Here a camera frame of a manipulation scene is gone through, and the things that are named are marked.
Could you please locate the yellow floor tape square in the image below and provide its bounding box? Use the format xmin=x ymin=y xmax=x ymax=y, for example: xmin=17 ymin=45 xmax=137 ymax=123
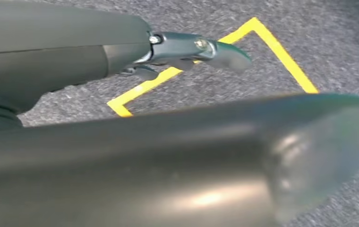
xmin=107 ymin=17 xmax=319 ymax=118

